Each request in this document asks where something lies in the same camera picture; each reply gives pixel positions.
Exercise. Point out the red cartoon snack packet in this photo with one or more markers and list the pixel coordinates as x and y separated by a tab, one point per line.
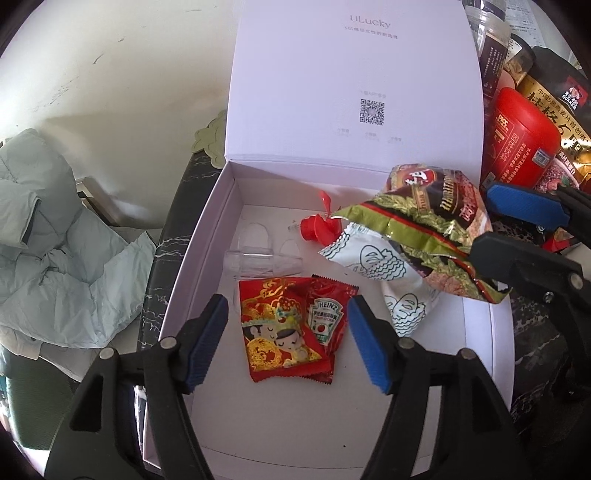
272	332

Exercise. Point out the clear jar dark contents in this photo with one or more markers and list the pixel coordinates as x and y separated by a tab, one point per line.
489	50

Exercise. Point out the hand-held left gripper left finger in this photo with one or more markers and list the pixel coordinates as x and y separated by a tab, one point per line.
210	337

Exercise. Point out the red ketchup packet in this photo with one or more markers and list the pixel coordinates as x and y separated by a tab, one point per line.
325	318

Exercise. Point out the grey-green puffer jacket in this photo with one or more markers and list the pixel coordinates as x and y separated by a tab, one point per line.
69	258

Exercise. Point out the gold brown snack packet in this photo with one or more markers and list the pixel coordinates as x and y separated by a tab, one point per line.
438	203

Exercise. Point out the printed paper sheet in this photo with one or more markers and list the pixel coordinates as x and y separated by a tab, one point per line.
528	18

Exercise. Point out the red canister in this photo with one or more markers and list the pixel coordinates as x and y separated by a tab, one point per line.
521	134

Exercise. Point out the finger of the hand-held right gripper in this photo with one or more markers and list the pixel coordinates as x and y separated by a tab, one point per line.
521	203
521	261

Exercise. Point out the lavender gift box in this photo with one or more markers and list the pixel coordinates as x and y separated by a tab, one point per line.
323	69

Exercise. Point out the black gold oat bag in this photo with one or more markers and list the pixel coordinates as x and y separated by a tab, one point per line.
563	101

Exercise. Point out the pale green scalloped ornament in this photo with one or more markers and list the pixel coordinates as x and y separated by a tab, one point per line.
212	138

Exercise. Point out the black-lid jar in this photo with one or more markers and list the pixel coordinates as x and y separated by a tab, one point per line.
519	60

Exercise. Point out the clear plastic tube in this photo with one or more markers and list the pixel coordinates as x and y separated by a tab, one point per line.
261	263

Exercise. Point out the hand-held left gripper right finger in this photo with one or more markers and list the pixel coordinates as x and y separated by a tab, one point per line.
369	341

